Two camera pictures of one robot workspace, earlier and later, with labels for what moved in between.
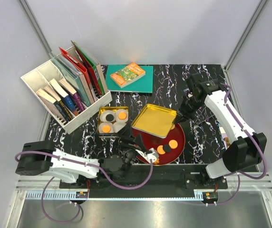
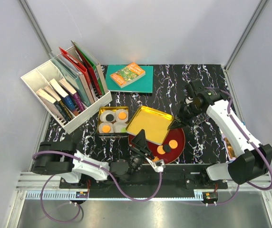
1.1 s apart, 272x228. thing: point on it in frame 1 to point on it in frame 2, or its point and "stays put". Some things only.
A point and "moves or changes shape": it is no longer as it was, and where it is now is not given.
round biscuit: (106, 128) stays put
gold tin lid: (155, 120) moves or changes shape
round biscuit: (121, 115) stays put
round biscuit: (173, 144) stays put
